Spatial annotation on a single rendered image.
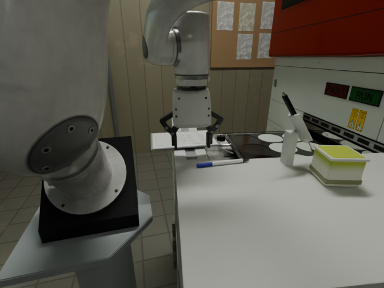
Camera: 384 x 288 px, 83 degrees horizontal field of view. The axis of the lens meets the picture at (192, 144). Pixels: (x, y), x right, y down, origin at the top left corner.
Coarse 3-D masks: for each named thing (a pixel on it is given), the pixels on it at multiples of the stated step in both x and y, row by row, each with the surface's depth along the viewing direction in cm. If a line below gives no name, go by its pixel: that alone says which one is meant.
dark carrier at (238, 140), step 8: (232, 136) 94; (240, 136) 94; (248, 136) 94; (256, 136) 94; (280, 136) 94; (240, 144) 85; (248, 144) 85; (256, 144) 85; (264, 144) 85; (320, 144) 85; (240, 152) 78; (248, 152) 78; (256, 152) 78; (264, 152) 78; (272, 152) 78; (296, 152) 78; (304, 152) 78
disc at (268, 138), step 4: (260, 136) 94; (264, 136) 94; (268, 136) 94; (272, 136) 94; (276, 136) 94; (264, 140) 89; (268, 140) 89; (272, 140) 89; (276, 140) 89; (280, 140) 89
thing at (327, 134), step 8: (304, 120) 102; (312, 128) 95; (320, 128) 90; (328, 136) 86; (336, 136) 82; (344, 144) 78; (352, 144) 75; (360, 152) 72; (368, 152) 69; (376, 152) 68
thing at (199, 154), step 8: (184, 128) 86; (192, 128) 84; (176, 152) 63; (184, 152) 63; (192, 152) 64; (200, 152) 63; (176, 160) 58; (184, 160) 58; (192, 160) 58; (200, 160) 58; (208, 160) 58
